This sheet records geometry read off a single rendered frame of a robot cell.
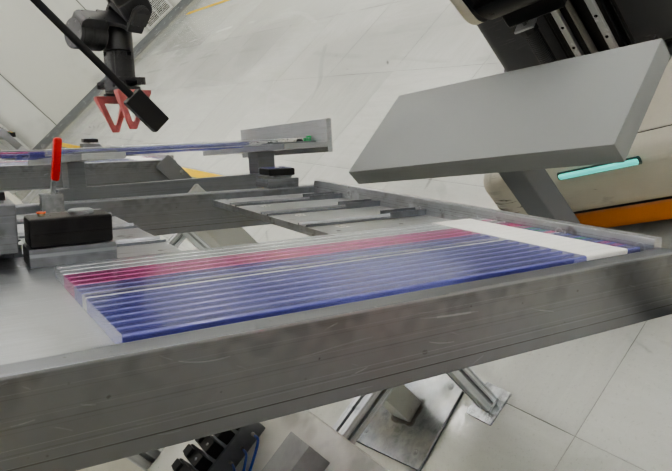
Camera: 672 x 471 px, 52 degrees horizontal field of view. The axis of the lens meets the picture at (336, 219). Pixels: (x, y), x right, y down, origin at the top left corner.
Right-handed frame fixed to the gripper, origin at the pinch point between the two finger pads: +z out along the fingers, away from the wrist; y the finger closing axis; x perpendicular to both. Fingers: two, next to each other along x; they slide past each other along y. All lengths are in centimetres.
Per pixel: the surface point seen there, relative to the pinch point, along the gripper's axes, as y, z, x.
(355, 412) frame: 29, 59, 32
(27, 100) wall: -692, -78, 146
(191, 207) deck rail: 32.9, 15.3, -2.1
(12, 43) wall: -688, -139, 135
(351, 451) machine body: 67, 46, 2
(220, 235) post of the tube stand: 13.1, 22.5, 12.9
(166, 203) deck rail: 32.6, 14.3, -6.1
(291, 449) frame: 62, 46, -4
